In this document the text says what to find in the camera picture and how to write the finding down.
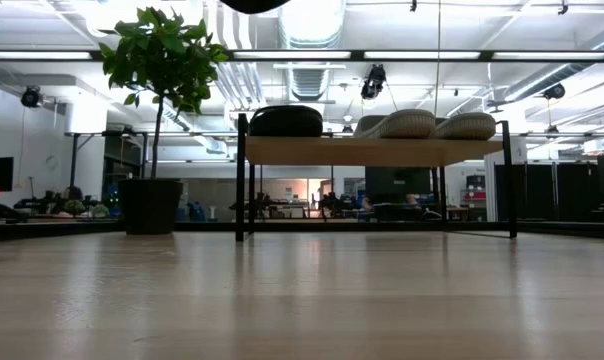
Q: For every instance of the black slide sandal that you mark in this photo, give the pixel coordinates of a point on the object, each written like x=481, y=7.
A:
x=254, y=5
x=287, y=122

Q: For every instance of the grey slide sandal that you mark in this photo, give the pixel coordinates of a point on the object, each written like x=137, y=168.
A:
x=467, y=127
x=407, y=125

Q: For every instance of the person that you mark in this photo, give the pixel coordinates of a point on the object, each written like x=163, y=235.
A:
x=367, y=203
x=412, y=200

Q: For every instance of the large black screen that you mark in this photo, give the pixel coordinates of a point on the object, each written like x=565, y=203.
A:
x=397, y=185

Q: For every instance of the black overhead light bar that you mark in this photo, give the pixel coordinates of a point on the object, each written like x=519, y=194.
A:
x=357, y=55

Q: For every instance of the black plant pot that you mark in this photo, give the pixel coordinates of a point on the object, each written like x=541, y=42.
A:
x=149, y=207

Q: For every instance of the green leafy plant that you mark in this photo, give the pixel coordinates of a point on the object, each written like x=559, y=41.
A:
x=167, y=50

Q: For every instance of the black room partitions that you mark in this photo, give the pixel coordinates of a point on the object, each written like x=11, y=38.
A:
x=557, y=190

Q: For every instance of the black round ceiling speaker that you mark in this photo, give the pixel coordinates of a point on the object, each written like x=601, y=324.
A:
x=31, y=97
x=554, y=91

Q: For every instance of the black aluminium rig frame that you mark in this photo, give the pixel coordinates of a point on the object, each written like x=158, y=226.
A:
x=332, y=227

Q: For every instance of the wooden shelf black frame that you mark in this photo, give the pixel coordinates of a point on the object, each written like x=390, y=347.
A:
x=357, y=152

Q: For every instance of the black overhead camera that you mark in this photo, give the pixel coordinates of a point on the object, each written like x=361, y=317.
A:
x=373, y=80

